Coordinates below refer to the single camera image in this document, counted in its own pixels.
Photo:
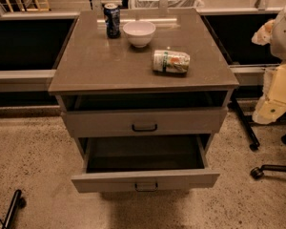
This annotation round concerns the black chair leg left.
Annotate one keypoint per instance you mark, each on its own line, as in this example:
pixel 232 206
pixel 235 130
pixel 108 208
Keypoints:
pixel 17 202

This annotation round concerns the dark blue soda can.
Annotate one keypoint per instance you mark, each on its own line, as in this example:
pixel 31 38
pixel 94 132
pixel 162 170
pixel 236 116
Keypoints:
pixel 112 20

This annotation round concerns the grey drawer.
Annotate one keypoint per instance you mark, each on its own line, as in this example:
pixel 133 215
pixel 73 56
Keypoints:
pixel 175 121
pixel 144 164

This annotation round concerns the white green lying can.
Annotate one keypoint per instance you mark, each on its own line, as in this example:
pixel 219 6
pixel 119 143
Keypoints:
pixel 170 61

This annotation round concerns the black table leg frame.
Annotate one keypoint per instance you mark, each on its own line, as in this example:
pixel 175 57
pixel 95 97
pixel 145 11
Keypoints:
pixel 248 129

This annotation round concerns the grey drawer cabinet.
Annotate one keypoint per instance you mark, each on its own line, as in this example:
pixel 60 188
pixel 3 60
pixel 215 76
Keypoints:
pixel 97 73

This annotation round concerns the grey top drawer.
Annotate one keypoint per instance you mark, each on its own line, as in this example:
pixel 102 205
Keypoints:
pixel 175 121

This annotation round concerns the white ceramic bowl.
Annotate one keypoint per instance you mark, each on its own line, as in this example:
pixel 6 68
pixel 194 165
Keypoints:
pixel 139 33

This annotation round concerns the white bin behind glass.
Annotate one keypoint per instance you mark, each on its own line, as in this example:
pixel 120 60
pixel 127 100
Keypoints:
pixel 172 4

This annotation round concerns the black caster leg right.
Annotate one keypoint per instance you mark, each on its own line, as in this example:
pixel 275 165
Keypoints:
pixel 258 172

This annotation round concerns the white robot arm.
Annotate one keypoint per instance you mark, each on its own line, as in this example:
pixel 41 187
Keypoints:
pixel 272 104

